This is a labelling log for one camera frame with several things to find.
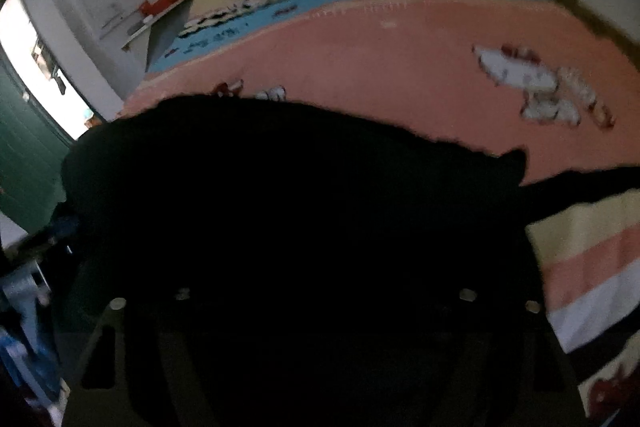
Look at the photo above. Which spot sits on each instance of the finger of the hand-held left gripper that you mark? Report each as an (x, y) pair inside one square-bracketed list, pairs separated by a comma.
[(62, 227)]

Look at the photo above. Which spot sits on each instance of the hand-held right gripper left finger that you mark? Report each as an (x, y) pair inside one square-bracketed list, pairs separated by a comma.
[(107, 317)]

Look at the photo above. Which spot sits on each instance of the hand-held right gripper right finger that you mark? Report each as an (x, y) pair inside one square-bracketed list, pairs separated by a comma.
[(545, 332)]

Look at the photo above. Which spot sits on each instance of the black garment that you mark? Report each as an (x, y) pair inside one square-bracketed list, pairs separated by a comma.
[(300, 207)]

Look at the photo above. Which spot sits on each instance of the green door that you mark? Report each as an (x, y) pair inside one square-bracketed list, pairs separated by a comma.
[(25, 142)]

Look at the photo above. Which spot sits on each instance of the white bedside shelf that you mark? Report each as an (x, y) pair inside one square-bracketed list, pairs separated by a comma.
[(145, 24)]

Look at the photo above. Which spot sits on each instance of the printed pink striped blanket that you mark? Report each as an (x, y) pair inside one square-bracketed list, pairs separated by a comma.
[(410, 72)]

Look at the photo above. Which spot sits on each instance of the dark wall picture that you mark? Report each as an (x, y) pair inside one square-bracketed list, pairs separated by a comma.
[(45, 57)]

